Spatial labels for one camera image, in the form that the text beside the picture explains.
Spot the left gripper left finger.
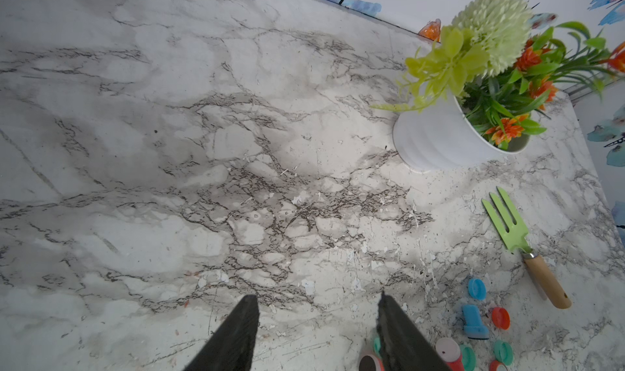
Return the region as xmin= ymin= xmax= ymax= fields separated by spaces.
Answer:
xmin=184 ymin=294 xmax=260 ymax=371

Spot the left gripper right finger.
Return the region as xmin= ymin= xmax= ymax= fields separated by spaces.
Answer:
xmin=376 ymin=292 xmax=449 ymax=371

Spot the red stamp white base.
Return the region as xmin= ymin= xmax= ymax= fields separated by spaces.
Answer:
xmin=436 ymin=338 xmax=465 ymax=371

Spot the green stamp with red cap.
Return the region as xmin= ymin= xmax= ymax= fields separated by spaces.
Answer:
xmin=357 ymin=336 xmax=385 ymax=371

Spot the green cap on edge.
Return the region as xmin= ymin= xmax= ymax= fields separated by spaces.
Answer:
xmin=460 ymin=345 xmax=476 ymax=371

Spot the blue stamp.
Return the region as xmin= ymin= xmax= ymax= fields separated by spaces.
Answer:
xmin=462 ymin=304 xmax=489 ymax=340

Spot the red stamp with picture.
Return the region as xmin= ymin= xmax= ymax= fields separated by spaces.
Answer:
xmin=488 ymin=360 xmax=508 ymax=371

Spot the blue stamp cap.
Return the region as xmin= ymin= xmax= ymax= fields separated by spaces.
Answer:
xmin=467 ymin=278 xmax=488 ymax=301

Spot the green stamp cap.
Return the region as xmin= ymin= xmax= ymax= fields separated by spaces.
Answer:
xmin=493 ymin=340 xmax=514 ymax=366

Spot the red cap near blue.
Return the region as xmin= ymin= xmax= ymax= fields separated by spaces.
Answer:
xmin=490 ymin=307 xmax=511 ymax=330

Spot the white pot with flowers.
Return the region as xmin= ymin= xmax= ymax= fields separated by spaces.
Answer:
xmin=373 ymin=0 xmax=625 ymax=173

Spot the green garden fork wooden handle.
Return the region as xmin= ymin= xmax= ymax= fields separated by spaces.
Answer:
xmin=482 ymin=187 xmax=572 ymax=309

